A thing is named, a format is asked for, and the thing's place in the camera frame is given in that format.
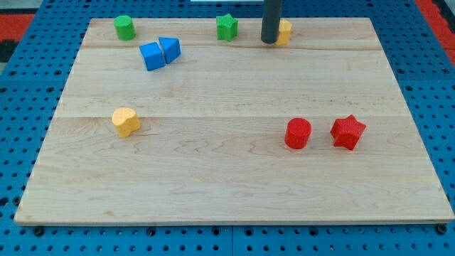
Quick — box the yellow hexagon block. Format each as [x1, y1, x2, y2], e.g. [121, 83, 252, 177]
[274, 19, 292, 46]

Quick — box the wooden board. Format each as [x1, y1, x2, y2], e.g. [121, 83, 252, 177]
[15, 18, 454, 226]

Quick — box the red cylinder block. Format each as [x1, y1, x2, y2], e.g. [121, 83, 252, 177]
[284, 117, 312, 149]

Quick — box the blue triangle block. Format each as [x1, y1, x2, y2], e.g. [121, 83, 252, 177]
[159, 37, 181, 64]

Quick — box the blue cube block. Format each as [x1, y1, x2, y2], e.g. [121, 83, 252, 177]
[139, 42, 165, 71]

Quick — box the yellow heart block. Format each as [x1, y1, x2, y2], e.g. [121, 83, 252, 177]
[112, 107, 141, 138]

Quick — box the green star block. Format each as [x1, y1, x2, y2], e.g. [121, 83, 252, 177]
[216, 14, 238, 41]

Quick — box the red star block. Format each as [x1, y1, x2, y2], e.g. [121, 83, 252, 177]
[331, 114, 367, 151]

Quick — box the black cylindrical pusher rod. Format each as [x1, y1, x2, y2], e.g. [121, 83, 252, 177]
[261, 0, 283, 44]

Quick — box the green cylinder block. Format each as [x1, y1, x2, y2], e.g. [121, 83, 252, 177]
[114, 15, 136, 41]

